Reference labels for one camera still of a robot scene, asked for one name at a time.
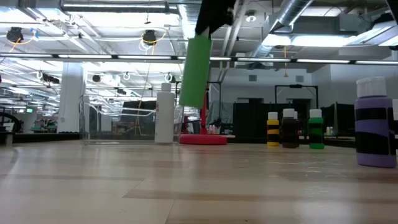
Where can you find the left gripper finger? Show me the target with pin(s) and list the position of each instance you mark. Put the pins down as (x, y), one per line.
(214, 14)

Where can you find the large green paint bottle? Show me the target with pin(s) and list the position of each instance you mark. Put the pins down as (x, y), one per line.
(196, 74)

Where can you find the tall white bottle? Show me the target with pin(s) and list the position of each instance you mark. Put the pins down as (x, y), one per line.
(164, 118)

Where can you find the purple paint bottle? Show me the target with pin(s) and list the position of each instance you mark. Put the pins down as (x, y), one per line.
(374, 124)

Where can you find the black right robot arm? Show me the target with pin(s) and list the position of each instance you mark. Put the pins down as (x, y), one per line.
(394, 7)

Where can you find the yellow paint bottle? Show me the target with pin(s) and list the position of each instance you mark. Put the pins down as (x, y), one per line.
(273, 130)

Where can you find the blue paint bottle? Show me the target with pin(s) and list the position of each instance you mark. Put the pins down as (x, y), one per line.
(297, 115)

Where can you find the brown paint bottle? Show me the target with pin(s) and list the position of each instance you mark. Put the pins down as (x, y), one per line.
(289, 130)

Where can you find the small green paint bottle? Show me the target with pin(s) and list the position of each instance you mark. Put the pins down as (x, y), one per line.
(316, 133)

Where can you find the teal tarp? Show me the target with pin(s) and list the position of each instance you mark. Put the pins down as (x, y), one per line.
(220, 112)

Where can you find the black partition panels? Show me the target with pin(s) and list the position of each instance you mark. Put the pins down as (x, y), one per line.
(261, 121)

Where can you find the red desk lamp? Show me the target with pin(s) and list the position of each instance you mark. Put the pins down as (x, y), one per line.
(203, 140)

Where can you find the long ceiling light strip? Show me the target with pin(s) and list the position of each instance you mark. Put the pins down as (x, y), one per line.
(84, 56)

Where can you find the clear plastic bin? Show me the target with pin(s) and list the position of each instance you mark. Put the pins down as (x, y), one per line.
(102, 137)

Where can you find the white pillar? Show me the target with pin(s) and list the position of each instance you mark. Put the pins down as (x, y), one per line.
(71, 99)

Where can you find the black wheel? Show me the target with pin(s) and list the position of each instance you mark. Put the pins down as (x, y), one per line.
(7, 119)

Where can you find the silver ventilation duct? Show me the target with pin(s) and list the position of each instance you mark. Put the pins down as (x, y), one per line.
(292, 12)

